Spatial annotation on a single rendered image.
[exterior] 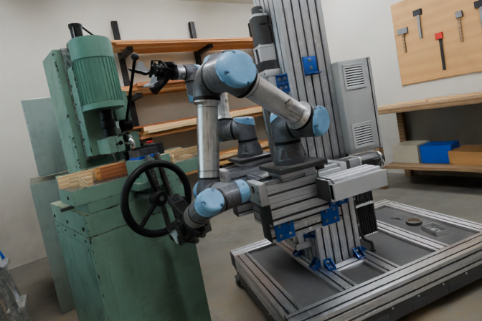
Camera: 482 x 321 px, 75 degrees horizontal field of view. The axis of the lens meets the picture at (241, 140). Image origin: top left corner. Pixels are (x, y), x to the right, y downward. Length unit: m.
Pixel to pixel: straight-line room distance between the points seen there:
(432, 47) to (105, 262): 3.53
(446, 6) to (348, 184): 2.84
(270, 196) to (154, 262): 0.58
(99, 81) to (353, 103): 1.18
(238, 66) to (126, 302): 1.02
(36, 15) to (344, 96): 3.32
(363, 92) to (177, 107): 2.89
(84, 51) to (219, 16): 3.50
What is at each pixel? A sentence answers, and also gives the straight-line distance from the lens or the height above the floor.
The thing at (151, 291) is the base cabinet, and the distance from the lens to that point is 1.52.
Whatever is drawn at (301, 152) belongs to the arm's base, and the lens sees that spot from 1.34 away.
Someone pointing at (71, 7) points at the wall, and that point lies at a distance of 4.17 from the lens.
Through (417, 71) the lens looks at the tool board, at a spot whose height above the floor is 1.17.
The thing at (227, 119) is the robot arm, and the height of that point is 1.05.
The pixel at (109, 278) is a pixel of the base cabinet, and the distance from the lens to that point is 1.42.
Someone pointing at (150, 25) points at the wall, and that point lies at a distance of 4.32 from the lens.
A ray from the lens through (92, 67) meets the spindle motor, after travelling 1.48.
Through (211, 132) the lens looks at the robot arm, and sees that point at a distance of 1.07.
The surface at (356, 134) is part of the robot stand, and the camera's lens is 1.67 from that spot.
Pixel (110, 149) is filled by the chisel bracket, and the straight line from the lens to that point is 1.48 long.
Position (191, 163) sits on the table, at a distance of 1.52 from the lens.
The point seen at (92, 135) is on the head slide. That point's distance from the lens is 1.60.
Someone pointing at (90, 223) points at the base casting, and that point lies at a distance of 1.35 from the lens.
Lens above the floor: 1.06
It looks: 5 degrees down
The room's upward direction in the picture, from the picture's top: 11 degrees counter-clockwise
